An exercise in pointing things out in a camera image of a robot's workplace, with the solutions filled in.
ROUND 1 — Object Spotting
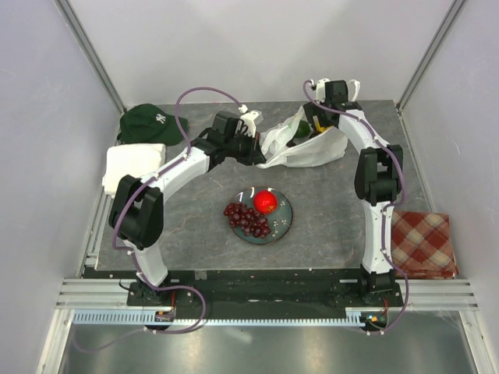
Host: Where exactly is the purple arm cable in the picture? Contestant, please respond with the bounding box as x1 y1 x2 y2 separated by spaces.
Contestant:
303 79 410 337
72 86 250 354

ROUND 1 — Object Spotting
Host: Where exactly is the green fake lime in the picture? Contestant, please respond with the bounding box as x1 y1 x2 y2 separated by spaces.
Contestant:
294 120 310 139

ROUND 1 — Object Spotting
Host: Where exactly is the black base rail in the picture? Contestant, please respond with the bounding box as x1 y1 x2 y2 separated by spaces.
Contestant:
127 268 404 308

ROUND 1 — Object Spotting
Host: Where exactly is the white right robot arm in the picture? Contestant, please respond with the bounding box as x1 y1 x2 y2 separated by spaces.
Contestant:
303 79 405 307

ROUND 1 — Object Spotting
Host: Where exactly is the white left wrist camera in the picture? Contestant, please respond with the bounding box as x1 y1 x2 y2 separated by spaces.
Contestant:
239 110 263 137

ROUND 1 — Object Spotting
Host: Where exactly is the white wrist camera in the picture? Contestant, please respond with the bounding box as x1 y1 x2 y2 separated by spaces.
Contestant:
312 78 331 104
239 110 263 137

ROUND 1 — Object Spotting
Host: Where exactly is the red fake apple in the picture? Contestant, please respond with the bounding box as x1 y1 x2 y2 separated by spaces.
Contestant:
253 190 278 214

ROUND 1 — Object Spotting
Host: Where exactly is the white folded towel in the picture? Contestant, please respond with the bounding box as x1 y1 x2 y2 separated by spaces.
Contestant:
102 143 166 197

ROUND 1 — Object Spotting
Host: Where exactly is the red plaid cloth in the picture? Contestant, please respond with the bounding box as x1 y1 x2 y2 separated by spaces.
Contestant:
391 210 458 280

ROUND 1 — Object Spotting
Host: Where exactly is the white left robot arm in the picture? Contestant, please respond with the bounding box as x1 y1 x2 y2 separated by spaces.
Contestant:
108 111 266 306

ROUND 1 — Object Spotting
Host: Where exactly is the yellow fake lemon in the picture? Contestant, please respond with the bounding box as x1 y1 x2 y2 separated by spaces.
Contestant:
314 122 328 133

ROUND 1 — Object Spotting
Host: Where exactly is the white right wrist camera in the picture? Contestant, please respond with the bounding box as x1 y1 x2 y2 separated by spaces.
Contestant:
312 78 331 104

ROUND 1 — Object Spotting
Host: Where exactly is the light blue cable duct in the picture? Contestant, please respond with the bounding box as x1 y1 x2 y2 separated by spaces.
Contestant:
73 307 387 325

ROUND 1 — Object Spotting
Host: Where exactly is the dark green baseball cap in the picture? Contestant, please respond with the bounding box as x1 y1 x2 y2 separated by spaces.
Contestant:
117 104 185 146

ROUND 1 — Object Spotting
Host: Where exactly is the blue ceramic plate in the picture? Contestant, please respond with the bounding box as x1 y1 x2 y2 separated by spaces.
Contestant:
229 186 293 245

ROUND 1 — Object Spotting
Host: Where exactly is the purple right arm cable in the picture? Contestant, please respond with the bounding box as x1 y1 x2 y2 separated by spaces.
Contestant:
303 79 410 337

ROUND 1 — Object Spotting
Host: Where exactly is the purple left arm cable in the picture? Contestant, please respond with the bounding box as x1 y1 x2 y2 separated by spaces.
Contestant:
72 86 250 354

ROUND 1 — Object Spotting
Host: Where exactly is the aluminium frame rail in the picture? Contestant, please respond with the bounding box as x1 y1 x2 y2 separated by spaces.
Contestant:
56 273 478 311

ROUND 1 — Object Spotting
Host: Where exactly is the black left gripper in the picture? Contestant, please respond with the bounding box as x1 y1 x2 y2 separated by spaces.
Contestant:
225 130 267 168

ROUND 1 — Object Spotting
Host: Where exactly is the red fake grape bunch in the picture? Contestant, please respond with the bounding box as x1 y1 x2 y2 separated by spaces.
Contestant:
223 203 271 238

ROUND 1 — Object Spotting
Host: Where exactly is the white plastic bag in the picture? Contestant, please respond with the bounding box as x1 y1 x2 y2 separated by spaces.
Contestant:
257 107 348 169

